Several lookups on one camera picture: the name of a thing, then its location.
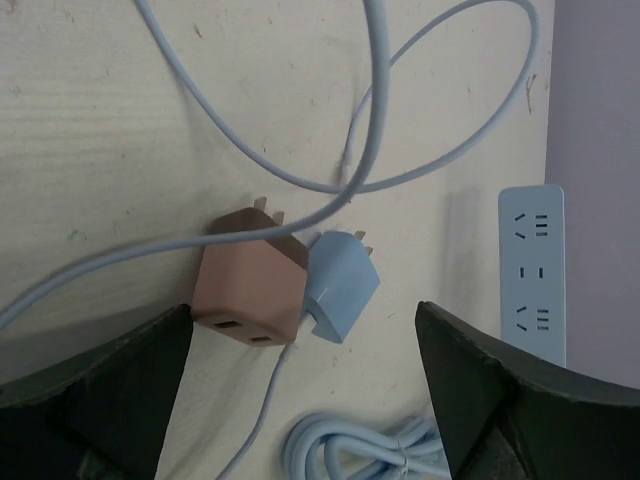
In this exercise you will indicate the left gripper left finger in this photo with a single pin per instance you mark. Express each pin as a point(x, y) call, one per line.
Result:
point(101, 414)

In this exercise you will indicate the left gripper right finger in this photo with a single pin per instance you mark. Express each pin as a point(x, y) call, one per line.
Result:
point(503, 413)

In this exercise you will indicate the blue power strip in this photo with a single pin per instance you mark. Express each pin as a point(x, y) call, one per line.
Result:
point(531, 227)

